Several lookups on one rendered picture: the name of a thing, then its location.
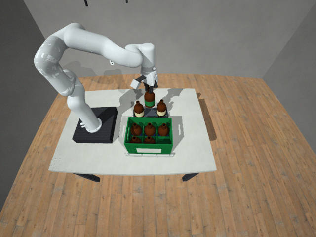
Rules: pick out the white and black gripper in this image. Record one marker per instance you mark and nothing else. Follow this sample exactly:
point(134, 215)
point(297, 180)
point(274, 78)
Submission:
point(150, 80)

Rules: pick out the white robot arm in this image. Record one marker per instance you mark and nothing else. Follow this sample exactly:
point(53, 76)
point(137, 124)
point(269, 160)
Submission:
point(66, 82)

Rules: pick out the green crate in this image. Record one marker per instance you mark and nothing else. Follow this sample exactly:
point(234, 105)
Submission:
point(163, 144)

